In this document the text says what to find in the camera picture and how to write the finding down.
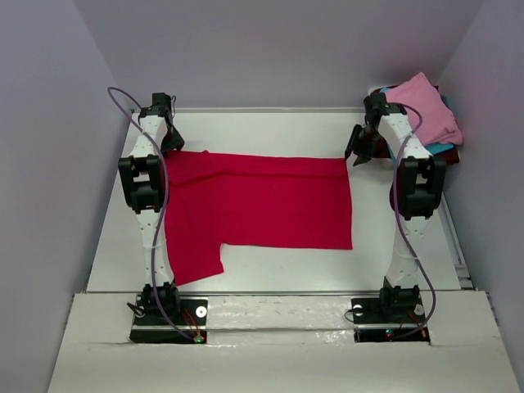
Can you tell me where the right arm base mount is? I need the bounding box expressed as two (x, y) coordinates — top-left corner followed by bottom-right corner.
(344, 297), (431, 343)

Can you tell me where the pink folded t shirt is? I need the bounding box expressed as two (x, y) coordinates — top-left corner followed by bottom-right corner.
(385, 72), (463, 146)

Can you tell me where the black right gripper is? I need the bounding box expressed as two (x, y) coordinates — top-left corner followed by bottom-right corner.
(345, 124), (383, 166)

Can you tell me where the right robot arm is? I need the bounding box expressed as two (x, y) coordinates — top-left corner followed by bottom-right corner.
(345, 92), (447, 326)

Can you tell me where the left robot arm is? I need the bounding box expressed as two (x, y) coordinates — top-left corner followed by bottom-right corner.
(118, 93), (185, 326)

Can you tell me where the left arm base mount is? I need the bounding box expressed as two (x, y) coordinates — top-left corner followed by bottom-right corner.
(127, 296), (209, 345)

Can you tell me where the dark maroon folded t shirt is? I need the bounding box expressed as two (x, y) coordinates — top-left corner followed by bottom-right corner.
(379, 93), (460, 166)

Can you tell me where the red t shirt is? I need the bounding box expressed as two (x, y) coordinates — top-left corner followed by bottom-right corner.
(165, 151), (353, 286)

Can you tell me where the teal folded t shirt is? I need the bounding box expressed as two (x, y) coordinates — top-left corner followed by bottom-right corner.
(374, 87), (455, 155)

